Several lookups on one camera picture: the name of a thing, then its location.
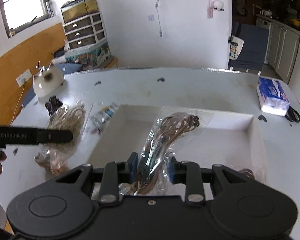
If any bag of brown hair ties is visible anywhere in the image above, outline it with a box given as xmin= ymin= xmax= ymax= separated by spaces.
xmin=119 ymin=106 xmax=214 ymax=196

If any dark floral scrunchie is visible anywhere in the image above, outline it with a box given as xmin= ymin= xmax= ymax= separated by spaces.
xmin=45 ymin=95 xmax=63 ymax=116

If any bag of beige bead ties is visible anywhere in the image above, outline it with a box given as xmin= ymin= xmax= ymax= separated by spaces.
xmin=47 ymin=101 xmax=93 ymax=144

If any bag with peach scrunchie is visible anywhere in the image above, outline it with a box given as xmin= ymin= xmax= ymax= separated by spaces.
xmin=34 ymin=142 xmax=76 ymax=176

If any white blue wipes packet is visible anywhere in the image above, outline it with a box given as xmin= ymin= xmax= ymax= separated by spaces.
xmin=90 ymin=102 xmax=119 ymax=133

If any white storage box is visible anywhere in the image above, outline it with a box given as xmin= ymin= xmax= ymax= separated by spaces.
xmin=88 ymin=105 xmax=268 ymax=184

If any cream cat plush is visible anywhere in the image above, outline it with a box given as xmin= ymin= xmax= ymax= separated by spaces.
xmin=32 ymin=62 xmax=65 ymax=98

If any tissue pack blue white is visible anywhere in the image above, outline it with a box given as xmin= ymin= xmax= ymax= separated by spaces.
xmin=256 ymin=77 xmax=290 ymax=116

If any colourful patterned cloth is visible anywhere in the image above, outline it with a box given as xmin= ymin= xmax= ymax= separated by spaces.
xmin=64 ymin=41 xmax=111 ymax=67

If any window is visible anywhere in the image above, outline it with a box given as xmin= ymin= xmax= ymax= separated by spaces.
xmin=0 ymin=0 xmax=55 ymax=38

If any white drawer cabinet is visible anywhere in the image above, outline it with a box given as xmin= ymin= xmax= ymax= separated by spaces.
xmin=63 ymin=12 xmax=107 ymax=49

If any hanging tote bag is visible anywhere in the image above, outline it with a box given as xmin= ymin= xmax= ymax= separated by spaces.
xmin=229 ymin=35 xmax=244 ymax=60

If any glass fish tank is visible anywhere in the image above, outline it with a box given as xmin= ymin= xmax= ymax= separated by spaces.
xmin=61 ymin=0 xmax=100 ymax=23

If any white charging cable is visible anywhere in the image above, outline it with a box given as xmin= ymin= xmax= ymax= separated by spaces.
xmin=9 ymin=80 xmax=26 ymax=126

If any white wall socket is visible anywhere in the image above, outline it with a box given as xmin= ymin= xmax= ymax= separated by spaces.
xmin=16 ymin=69 xmax=32 ymax=87

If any white hanging wall cable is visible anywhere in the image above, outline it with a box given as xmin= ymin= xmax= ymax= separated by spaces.
xmin=151 ymin=0 xmax=164 ymax=38

